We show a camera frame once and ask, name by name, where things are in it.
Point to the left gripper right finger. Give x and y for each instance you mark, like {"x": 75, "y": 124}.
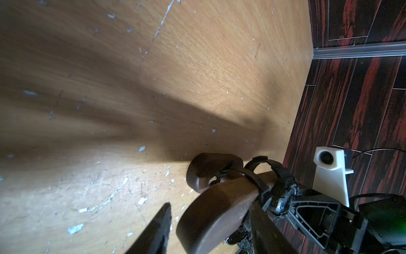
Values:
{"x": 266, "y": 237}

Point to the wooden watch stand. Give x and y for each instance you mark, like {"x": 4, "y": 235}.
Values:
{"x": 226, "y": 189}

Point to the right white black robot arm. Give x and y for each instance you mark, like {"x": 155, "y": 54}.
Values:
{"x": 377, "y": 227}

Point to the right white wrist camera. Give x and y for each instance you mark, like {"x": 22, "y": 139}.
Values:
{"x": 332, "y": 167}

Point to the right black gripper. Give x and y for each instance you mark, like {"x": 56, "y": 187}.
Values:
{"x": 332, "y": 226}

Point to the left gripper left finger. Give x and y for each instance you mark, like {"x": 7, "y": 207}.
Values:
{"x": 155, "y": 237}

